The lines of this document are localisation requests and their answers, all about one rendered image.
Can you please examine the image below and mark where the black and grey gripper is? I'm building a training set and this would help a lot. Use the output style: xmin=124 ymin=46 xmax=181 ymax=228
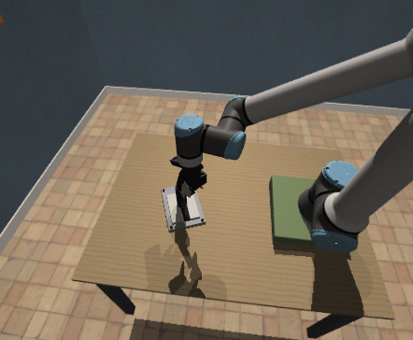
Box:
xmin=177 ymin=163 xmax=207 ymax=199

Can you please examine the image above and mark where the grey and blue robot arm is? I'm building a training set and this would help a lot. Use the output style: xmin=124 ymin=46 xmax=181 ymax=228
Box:
xmin=170 ymin=29 xmax=413 ymax=252

